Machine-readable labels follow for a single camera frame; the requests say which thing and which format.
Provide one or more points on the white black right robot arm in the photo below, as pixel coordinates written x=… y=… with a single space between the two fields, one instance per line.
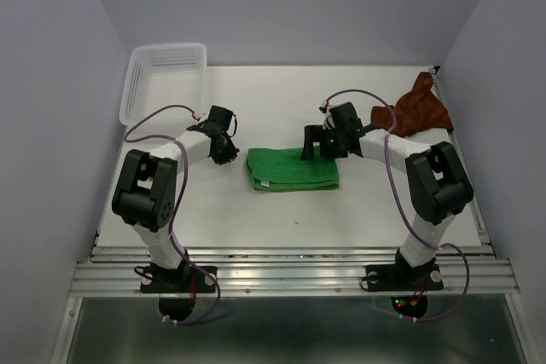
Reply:
x=439 y=187

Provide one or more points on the white perforated plastic basket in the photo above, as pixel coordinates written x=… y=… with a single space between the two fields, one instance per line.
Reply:
x=161 y=75

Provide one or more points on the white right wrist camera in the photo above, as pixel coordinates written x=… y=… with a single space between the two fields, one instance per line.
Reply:
x=328 y=120

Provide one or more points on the brown microfiber towel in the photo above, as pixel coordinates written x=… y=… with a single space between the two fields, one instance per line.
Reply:
x=420 y=109

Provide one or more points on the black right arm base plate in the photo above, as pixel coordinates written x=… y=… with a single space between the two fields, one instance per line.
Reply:
x=400 y=277

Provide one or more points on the green microfiber towel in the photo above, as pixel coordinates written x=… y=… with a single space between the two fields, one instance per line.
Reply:
x=282 y=170

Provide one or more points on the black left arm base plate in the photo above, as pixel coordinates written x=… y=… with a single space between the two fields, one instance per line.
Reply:
x=183 y=280

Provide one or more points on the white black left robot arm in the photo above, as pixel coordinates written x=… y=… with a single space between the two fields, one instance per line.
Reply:
x=151 y=183

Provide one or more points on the aluminium mounting rail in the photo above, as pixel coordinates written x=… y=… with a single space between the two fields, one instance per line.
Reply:
x=284 y=272

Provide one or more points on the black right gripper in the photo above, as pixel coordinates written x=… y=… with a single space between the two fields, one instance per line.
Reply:
x=315 y=133

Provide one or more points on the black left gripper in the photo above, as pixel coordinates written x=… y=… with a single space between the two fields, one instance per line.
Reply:
x=229 y=153

